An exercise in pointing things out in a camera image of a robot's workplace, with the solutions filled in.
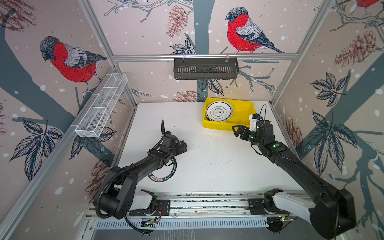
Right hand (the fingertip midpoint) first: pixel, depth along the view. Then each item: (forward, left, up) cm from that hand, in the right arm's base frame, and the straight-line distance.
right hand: (236, 129), depth 81 cm
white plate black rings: (+25, +8, -12) cm, 28 cm away
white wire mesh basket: (-5, +72, +14) cm, 74 cm away
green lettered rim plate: (-20, +41, -17) cm, 48 cm away
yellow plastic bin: (+34, -12, -20) cm, 41 cm away
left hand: (-5, +32, -12) cm, 35 cm away
